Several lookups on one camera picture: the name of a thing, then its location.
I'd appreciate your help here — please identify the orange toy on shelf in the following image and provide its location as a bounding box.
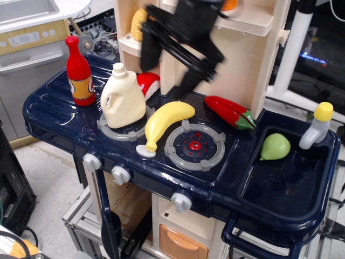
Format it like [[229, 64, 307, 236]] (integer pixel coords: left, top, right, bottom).
[[221, 0, 238, 11]]

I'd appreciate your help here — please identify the green toy pear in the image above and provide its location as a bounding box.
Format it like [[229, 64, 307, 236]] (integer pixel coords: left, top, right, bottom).
[[260, 133, 291, 161]]

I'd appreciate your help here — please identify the yellow toy corn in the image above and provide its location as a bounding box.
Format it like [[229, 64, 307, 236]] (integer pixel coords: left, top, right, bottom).
[[130, 9, 149, 41]]

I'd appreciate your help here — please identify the navy toy kitchen counter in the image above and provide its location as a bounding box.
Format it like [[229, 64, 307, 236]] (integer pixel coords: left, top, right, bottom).
[[23, 70, 332, 247]]

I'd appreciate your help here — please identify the red white toy sushi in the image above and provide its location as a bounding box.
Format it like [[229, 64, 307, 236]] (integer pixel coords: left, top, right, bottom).
[[137, 72, 161, 101]]

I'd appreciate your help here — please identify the red ketchup bottle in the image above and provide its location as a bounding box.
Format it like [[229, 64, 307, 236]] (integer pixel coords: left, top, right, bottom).
[[65, 36, 95, 106]]

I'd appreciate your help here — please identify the grey right stove knob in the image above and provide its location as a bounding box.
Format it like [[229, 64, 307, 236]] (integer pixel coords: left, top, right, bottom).
[[171, 192, 192, 213]]

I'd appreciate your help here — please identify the grey left stove knob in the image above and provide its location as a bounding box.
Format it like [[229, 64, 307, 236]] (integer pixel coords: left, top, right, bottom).
[[83, 153, 102, 172]]

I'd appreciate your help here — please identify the navy toy sink basin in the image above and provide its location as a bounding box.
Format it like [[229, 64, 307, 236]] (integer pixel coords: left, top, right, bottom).
[[237, 126, 340, 221]]

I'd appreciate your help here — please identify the cream detergent bottle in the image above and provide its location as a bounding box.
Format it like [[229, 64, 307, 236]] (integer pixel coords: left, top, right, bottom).
[[100, 63, 146, 128]]

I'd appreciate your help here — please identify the navy hanging ladle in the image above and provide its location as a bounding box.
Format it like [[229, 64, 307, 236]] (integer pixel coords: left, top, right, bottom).
[[95, 169, 120, 259]]

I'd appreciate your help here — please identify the grey stove knob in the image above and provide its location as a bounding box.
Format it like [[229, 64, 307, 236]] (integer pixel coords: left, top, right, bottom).
[[111, 166, 131, 186], [171, 192, 192, 213], [83, 153, 102, 172]]

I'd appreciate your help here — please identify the red toy chili pepper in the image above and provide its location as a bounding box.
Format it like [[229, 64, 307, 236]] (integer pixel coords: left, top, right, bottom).
[[204, 96, 256, 130]]

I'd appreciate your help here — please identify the grey stove burner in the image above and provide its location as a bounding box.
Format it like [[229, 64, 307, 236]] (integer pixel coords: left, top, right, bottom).
[[164, 120, 226, 172], [97, 106, 155, 142]]

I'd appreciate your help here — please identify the grey right stove burner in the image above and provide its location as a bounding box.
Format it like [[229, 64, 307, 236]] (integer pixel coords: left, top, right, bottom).
[[164, 120, 226, 172]]

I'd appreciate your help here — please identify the grey middle stove knob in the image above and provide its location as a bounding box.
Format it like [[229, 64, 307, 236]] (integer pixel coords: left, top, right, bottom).
[[111, 166, 131, 186]]

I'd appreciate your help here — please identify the aluminium frame base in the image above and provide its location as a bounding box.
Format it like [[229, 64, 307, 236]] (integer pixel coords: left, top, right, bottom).
[[62, 187, 106, 258]]

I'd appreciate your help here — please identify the black computer case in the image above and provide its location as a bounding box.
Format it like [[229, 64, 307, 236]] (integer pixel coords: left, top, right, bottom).
[[1, 131, 36, 235]]

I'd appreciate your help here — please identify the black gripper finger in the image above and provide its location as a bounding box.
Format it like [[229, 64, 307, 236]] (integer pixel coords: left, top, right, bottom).
[[140, 27, 162, 72], [171, 64, 216, 100]]

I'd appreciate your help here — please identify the grey left stove burner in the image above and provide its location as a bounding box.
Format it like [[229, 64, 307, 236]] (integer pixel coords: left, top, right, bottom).
[[97, 106, 155, 142]]

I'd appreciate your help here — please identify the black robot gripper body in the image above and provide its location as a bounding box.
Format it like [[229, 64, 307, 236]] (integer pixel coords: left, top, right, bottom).
[[141, 1, 224, 68]]

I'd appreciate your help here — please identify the yellow toy banana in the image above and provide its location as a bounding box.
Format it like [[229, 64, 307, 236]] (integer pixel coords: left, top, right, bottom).
[[136, 101, 196, 158]]

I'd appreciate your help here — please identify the cream toy kitchen cabinet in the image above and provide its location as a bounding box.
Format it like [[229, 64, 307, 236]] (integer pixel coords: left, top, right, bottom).
[[113, 0, 291, 119]]

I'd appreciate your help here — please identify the grey toy dishwasher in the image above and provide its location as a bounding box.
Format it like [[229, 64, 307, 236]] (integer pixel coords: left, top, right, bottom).
[[1, 1, 91, 141]]

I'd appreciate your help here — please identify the orange toy drawer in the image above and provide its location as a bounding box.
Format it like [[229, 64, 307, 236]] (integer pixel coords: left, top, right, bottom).
[[160, 224, 209, 259]]

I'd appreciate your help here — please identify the white pipe stand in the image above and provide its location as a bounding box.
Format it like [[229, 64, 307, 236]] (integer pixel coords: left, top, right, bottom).
[[267, 1, 344, 111]]

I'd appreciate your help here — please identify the grey yellow toy faucet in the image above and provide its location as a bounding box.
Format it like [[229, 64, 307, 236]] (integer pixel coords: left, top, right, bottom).
[[299, 102, 333, 149]]

